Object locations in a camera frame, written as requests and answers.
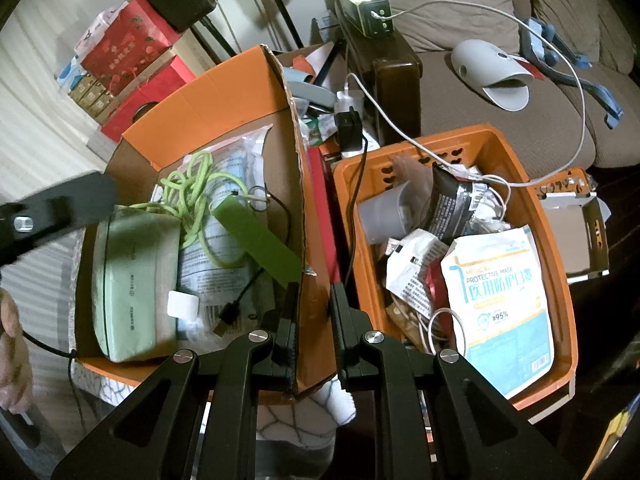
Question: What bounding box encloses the green tissue pack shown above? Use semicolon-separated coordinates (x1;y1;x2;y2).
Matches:
91;206;181;363

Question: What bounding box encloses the neon green braided cable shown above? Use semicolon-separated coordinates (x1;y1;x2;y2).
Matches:
127;149;252;270

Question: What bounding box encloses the green rectangular power bank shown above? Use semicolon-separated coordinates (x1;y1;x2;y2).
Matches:
212;195;302;288

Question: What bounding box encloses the orange cardboard box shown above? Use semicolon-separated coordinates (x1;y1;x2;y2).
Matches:
70;46;336;405

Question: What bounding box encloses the person left hand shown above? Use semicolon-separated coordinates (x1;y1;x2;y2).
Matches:
0;289;32;414

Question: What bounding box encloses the grey patterned plush blanket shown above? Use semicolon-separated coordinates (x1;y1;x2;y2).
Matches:
72;363;357;450

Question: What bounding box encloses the clear plastic document bag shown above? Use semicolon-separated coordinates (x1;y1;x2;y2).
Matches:
149;126;273;354

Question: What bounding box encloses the white printed paper packet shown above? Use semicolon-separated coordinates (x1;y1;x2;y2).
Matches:
384;229;449;318

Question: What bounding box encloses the grey plastic cup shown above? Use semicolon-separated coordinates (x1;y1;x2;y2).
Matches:
358;182;413;245

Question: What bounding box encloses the white protective mask package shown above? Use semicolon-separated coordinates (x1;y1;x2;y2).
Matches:
440;226;554;399

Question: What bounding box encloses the red collection cookie box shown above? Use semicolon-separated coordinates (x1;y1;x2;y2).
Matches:
101;55;195;142

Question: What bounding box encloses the red gift box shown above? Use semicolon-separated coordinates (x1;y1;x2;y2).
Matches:
74;0;182;96

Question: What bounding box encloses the black foil pouch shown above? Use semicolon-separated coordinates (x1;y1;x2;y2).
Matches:
424;165;488;245

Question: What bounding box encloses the orange plastic basket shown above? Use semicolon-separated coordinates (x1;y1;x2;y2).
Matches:
333;125;578;418

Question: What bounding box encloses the small open cardboard box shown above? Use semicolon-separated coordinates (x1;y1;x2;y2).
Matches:
535;167;611;284

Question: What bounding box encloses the cluttered open cardboard box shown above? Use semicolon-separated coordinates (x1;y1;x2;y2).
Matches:
277;39;346;148

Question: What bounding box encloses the dark wooden sofa armrest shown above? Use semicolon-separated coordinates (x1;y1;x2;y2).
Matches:
343;25;423;138

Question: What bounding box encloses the white slipper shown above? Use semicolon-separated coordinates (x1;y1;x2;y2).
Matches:
450;39;534;113

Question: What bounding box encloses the bright lamp power bank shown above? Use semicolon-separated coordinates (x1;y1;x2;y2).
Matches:
338;0;394;39

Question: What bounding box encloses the brown fabric sofa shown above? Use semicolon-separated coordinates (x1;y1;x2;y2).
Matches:
319;0;640;176

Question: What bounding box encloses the white charging cable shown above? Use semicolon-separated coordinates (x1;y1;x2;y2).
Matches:
344;0;587;190

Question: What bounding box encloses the black usb cable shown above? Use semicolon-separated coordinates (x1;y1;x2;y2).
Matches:
214;109;370;338

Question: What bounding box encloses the black wall charger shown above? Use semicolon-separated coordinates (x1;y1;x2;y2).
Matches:
334;106;362;152

